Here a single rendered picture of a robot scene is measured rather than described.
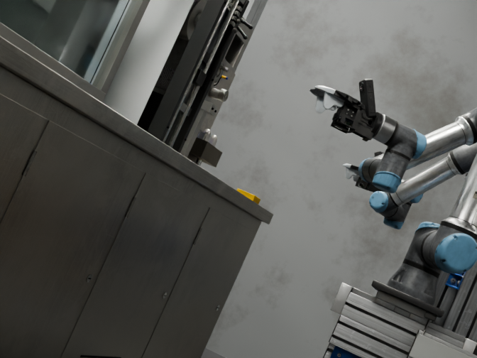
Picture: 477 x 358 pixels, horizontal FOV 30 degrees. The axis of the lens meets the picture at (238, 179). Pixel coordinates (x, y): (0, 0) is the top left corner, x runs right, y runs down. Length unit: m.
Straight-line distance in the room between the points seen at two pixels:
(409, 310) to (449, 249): 0.24
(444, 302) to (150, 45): 1.24
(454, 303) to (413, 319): 0.23
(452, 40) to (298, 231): 1.47
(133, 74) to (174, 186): 0.46
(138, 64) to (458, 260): 1.11
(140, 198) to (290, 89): 3.31
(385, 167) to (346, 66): 3.00
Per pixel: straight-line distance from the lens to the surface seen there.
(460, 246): 2.60
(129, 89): 2.73
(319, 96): 2.54
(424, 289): 2.72
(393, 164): 2.55
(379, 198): 3.38
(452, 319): 2.91
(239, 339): 5.38
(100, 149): 2.03
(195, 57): 2.59
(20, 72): 1.67
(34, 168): 1.86
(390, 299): 2.71
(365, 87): 2.56
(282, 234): 5.36
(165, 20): 2.76
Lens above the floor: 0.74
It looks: 4 degrees up
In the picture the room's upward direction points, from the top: 24 degrees clockwise
